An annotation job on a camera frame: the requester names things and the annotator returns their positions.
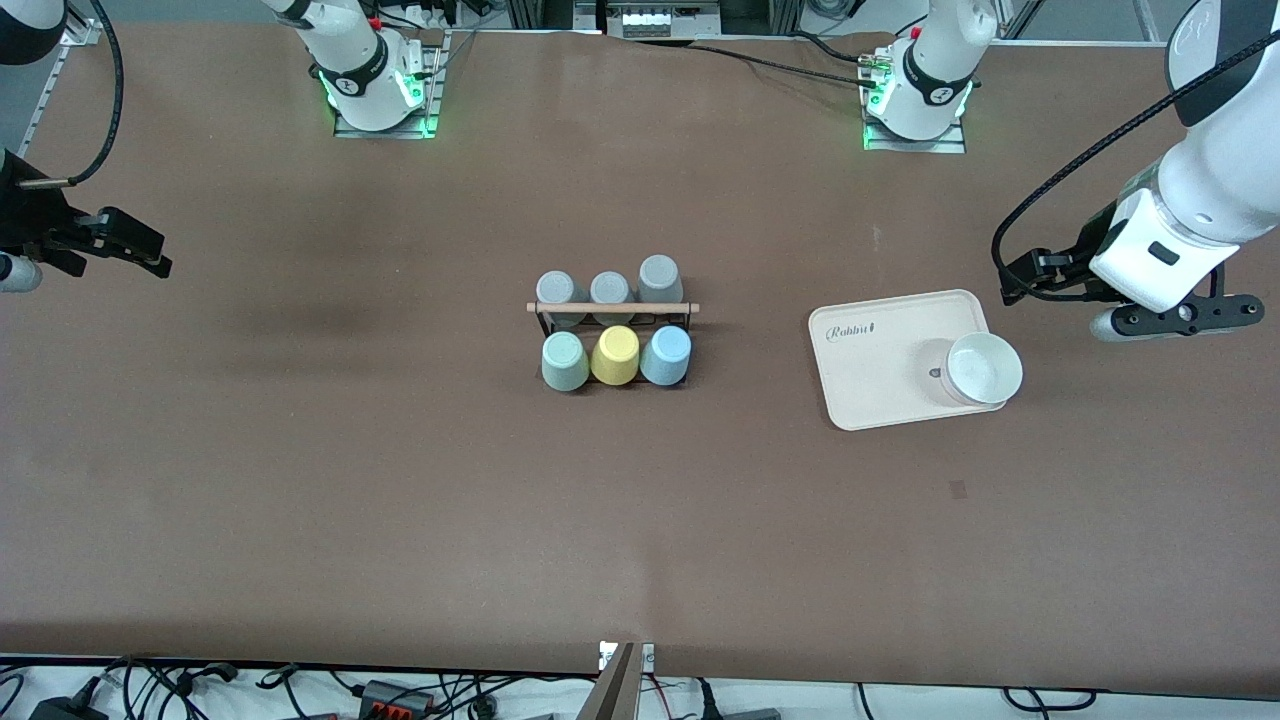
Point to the white connector box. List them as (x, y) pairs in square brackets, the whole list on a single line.
[(645, 20)]

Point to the grey plastic cup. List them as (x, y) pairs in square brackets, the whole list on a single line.
[(558, 288), (660, 278), (610, 288)]

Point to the light blue plastic cup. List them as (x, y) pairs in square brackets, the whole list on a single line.
[(666, 357)]

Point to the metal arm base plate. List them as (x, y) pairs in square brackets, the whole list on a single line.
[(915, 145), (385, 128)]

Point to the brown wooden post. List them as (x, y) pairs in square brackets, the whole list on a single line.
[(612, 695)]

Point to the black power adapter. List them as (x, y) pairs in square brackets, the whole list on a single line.
[(70, 710)]

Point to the black orange power strip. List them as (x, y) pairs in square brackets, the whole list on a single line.
[(395, 698)]

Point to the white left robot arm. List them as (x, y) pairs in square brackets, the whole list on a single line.
[(1210, 190)]

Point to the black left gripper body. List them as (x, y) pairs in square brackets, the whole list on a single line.
[(1092, 249)]

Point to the white marker tag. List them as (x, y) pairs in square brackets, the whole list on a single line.
[(648, 655)]

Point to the black left camera bracket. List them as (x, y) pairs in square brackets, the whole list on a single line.
[(1190, 315)]

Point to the white round bowl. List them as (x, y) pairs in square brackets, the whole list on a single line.
[(985, 368)]

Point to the cream rectangular tray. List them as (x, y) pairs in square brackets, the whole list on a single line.
[(880, 390)]

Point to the yellow plastic cup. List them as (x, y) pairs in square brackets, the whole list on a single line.
[(615, 357)]

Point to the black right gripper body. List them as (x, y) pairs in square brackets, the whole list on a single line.
[(30, 218)]

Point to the perforated metal rail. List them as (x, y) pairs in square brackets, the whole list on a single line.
[(45, 95)]

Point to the mint green plastic cup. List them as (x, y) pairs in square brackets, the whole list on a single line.
[(565, 362)]

